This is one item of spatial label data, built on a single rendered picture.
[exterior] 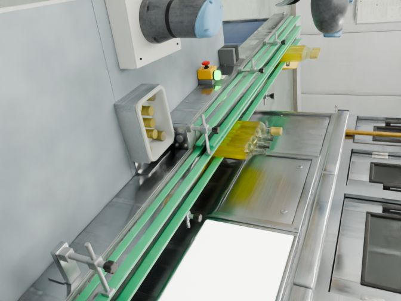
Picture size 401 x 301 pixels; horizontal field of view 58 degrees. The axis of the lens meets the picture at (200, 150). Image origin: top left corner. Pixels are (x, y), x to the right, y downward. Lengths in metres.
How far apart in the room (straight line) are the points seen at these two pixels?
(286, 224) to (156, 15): 0.79
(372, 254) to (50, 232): 0.95
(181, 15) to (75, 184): 0.58
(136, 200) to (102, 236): 0.17
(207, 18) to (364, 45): 6.33
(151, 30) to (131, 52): 0.09
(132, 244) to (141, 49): 0.59
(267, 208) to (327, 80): 6.36
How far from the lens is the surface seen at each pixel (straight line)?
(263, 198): 1.38
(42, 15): 1.01
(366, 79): 7.53
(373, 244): 1.31
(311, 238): 1.24
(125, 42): 1.18
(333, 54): 7.40
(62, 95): 1.03
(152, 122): 1.26
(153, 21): 1.17
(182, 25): 1.12
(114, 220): 1.13
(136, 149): 1.23
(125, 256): 1.04
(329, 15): 1.25
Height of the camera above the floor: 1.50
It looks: 25 degrees down
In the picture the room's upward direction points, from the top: 96 degrees clockwise
